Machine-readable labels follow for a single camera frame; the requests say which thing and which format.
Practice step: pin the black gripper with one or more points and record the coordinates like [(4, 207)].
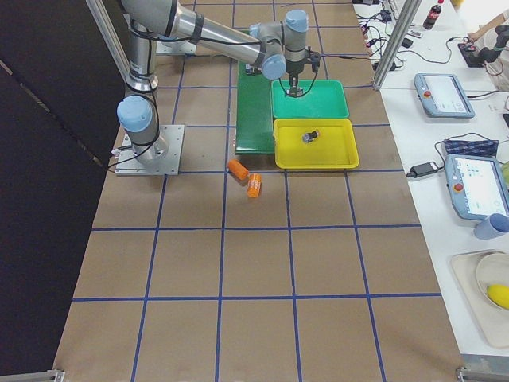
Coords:
[(293, 76)]

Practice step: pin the black power adapter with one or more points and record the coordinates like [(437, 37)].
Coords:
[(422, 170)]

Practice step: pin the grey teach pendant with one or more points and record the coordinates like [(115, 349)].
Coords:
[(442, 96), (476, 186)]

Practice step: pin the plain orange cylinder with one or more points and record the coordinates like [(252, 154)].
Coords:
[(238, 169)]

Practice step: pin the yellow plastic tray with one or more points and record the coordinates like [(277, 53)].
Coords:
[(335, 149)]

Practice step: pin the cola bottle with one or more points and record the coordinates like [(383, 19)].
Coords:
[(432, 15)]

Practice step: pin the orange cylinder marked 4680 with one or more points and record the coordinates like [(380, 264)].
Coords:
[(254, 185)]

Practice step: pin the aluminium frame post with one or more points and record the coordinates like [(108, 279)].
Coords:
[(406, 17)]

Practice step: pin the green plastic tray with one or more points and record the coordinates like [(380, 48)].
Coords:
[(325, 100)]

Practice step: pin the green conveyor belt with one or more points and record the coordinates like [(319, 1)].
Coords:
[(254, 119)]

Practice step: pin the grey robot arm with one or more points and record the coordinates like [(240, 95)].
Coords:
[(274, 48)]

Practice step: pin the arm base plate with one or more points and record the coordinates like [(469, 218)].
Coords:
[(162, 158), (175, 48)]

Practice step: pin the blue plastic cup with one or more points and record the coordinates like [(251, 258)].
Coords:
[(491, 227)]

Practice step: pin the beige serving tray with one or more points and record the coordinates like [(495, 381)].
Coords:
[(476, 272)]

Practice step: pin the yellow lemon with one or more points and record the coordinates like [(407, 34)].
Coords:
[(499, 294)]

